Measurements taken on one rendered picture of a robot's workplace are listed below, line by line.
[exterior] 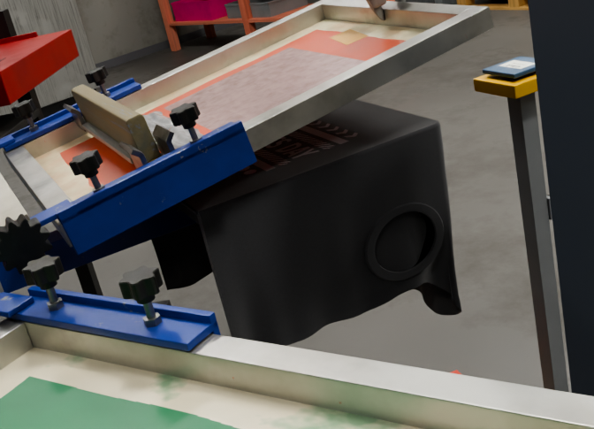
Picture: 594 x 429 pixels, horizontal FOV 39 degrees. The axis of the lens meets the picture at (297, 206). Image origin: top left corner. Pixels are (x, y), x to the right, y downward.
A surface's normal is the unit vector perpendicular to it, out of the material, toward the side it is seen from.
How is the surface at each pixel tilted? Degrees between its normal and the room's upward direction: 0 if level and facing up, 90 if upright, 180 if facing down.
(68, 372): 0
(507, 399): 0
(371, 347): 0
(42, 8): 90
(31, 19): 90
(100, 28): 90
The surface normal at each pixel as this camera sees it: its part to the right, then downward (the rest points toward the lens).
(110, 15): 0.63, 0.15
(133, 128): 0.44, 0.24
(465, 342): -0.21, -0.91
